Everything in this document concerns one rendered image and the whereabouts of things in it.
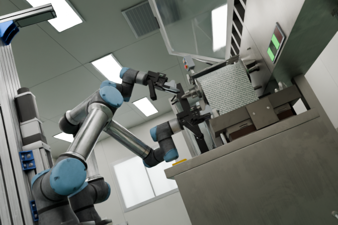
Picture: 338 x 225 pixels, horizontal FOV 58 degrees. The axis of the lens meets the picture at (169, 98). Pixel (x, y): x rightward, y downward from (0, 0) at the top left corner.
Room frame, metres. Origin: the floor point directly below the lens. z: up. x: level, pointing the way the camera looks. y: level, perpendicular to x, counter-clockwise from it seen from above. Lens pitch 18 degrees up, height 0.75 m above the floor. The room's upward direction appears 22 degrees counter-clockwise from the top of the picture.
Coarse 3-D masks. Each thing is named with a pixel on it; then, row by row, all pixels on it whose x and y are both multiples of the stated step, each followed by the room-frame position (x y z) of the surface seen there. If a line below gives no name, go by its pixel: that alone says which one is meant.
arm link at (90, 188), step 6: (84, 186) 1.64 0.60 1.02; (90, 186) 1.69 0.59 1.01; (78, 192) 1.62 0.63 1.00; (84, 192) 1.63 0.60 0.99; (90, 192) 1.67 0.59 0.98; (96, 192) 1.71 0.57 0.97; (72, 198) 1.62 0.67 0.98; (78, 198) 1.61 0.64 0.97; (84, 198) 1.63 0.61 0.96; (90, 198) 1.66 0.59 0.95; (96, 198) 1.72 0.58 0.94; (72, 204) 1.62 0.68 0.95; (78, 204) 1.61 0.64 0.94; (84, 204) 1.62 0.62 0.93; (90, 204) 1.65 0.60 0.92
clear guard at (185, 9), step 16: (160, 0) 1.64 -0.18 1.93; (176, 0) 1.61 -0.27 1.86; (192, 0) 1.58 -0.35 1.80; (208, 0) 1.55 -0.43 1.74; (224, 0) 1.53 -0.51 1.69; (160, 16) 1.84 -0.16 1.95; (176, 16) 1.81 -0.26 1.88; (192, 16) 1.77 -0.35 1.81; (208, 16) 1.73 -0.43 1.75; (224, 16) 1.70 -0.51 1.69; (176, 32) 2.04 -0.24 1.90; (192, 32) 2.00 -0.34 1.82; (208, 32) 1.95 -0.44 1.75; (224, 32) 1.91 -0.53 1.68; (176, 48) 2.34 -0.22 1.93; (192, 48) 2.28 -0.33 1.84; (208, 48) 2.22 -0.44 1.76; (224, 48) 2.16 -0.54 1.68
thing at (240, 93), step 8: (240, 80) 1.50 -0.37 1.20; (248, 80) 1.50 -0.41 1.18; (224, 88) 1.50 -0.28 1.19; (232, 88) 1.50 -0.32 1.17; (240, 88) 1.50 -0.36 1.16; (248, 88) 1.50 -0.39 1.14; (208, 96) 1.51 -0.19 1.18; (216, 96) 1.50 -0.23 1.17; (224, 96) 1.50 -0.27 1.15; (232, 96) 1.50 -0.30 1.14; (240, 96) 1.50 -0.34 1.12; (248, 96) 1.50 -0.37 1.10; (256, 96) 1.50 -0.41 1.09; (216, 104) 1.51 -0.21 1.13; (224, 104) 1.50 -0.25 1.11; (232, 104) 1.50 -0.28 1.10; (240, 104) 1.50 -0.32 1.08; (224, 112) 1.50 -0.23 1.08
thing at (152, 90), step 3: (150, 81) 1.58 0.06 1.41; (150, 84) 1.58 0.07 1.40; (150, 87) 1.58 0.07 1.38; (153, 87) 1.59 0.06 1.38; (150, 90) 1.58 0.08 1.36; (153, 90) 1.58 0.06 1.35; (150, 93) 1.58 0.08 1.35; (153, 93) 1.58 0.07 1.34; (150, 96) 1.58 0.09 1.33; (153, 96) 1.58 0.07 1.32; (156, 96) 1.61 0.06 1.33; (153, 99) 1.59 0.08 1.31; (156, 99) 1.61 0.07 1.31
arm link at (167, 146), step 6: (168, 138) 1.49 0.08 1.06; (162, 144) 1.49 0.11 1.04; (168, 144) 1.49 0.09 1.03; (174, 144) 1.51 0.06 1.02; (156, 150) 1.53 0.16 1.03; (162, 150) 1.50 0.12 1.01; (168, 150) 1.49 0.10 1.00; (174, 150) 1.50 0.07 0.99; (156, 156) 1.53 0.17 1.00; (162, 156) 1.52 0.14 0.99; (168, 156) 1.49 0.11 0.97; (174, 156) 1.49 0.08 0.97
